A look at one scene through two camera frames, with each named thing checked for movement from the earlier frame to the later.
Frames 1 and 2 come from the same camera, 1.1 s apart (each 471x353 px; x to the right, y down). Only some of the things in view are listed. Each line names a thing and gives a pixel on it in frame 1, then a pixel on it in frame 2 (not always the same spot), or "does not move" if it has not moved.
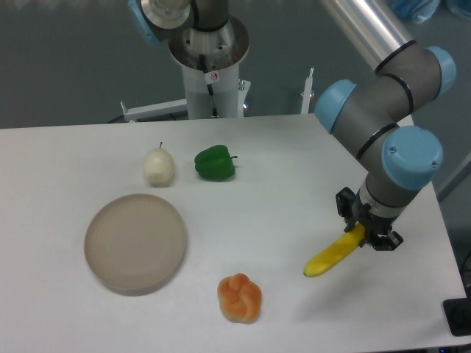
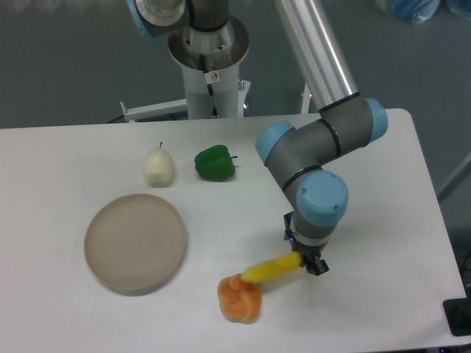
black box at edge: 458,314 does not move
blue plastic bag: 417,11 does not move
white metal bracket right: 307,93 does not move
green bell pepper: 215,163 does not move
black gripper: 378,229 → 310,256
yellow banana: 337,252 → 273,267
